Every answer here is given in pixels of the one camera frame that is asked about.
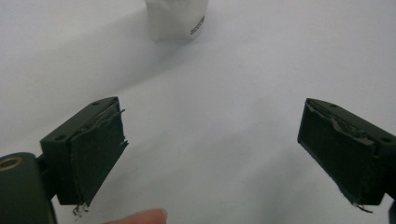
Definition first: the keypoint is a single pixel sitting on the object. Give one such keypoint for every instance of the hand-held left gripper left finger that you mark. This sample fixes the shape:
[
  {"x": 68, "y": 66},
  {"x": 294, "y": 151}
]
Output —
[{"x": 93, "y": 155}]

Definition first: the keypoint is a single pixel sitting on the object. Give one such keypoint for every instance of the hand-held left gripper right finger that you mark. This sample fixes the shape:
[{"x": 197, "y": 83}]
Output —
[{"x": 339, "y": 155}]

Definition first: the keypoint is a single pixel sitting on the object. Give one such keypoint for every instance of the white and blue pouch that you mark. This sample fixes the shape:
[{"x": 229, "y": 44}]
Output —
[{"x": 174, "y": 18}]

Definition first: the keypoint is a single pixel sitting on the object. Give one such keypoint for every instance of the pale grey table mat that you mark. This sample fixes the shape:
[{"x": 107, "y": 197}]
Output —
[{"x": 218, "y": 124}]

